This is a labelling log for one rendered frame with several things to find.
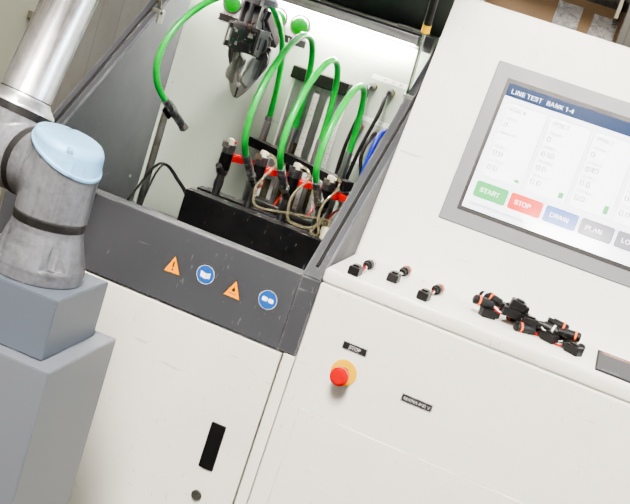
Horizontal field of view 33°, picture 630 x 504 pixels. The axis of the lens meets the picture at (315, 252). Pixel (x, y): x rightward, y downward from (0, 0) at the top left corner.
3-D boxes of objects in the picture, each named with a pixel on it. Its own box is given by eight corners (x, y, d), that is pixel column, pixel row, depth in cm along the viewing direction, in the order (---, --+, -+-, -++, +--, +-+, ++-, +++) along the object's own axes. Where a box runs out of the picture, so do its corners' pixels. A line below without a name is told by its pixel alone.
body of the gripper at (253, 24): (220, 47, 215) (237, -11, 212) (235, 49, 223) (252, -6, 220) (253, 59, 213) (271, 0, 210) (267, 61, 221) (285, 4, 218)
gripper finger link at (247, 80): (226, 96, 217) (239, 53, 215) (237, 97, 223) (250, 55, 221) (240, 101, 217) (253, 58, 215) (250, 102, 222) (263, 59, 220)
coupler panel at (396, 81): (328, 184, 251) (369, 58, 244) (332, 183, 254) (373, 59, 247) (378, 203, 248) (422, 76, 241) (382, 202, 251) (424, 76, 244)
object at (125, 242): (9, 238, 220) (28, 165, 216) (21, 235, 224) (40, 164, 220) (276, 349, 205) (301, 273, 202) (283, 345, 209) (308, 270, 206)
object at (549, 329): (465, 314, 199) (474, 287, 198) (473, 304, 209) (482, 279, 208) (581, 359, 194) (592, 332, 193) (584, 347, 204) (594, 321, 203)
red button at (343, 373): (321, 384, 199) (329, 359, 198) (327, 379, 203) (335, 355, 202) (346, 395, 198) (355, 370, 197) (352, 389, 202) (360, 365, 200)
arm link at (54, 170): (50, 228, 159) (73, 143, 156) (-10, 197, 165) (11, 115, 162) (103, 227, 170) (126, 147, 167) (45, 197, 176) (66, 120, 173)
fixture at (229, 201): (166, 252, 233) (186, 187, 229) (185, 246, 242) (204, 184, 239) (306, 308, 225) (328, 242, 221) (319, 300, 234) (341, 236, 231)
